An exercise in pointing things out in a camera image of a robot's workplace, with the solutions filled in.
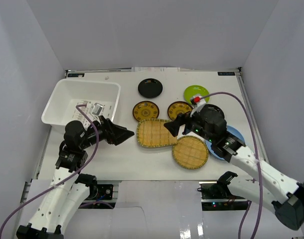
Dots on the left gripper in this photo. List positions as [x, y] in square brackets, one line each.
[106, 132]

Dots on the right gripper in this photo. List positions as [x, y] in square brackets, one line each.
[182, 119]

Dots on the yellow patterned plate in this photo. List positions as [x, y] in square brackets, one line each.
[178, 107]
[145, 110]

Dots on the round bamboo tray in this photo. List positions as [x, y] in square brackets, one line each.
[190, 152]

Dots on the lime green plate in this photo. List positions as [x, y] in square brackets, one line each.
[193, 90]

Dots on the black round plate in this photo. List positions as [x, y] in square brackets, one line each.
[150, 88]

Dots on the light blue plate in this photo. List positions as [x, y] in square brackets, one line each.
[231, 130]

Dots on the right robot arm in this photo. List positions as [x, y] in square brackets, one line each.
[280, 194]

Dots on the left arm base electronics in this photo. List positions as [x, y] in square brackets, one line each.
[101, 198]

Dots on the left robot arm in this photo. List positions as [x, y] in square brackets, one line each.
[69, 187]

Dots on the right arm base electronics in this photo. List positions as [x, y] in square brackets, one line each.
[215, 195]

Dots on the white plastic bin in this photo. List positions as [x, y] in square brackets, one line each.
[68, 93]

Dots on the papers at table back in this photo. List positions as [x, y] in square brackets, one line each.
[155, 69]

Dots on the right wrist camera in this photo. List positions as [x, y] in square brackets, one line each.
[198, 102]

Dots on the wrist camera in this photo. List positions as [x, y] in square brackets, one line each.
[198, 102]
[94, 110]

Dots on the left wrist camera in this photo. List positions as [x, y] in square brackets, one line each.
[94, 110]

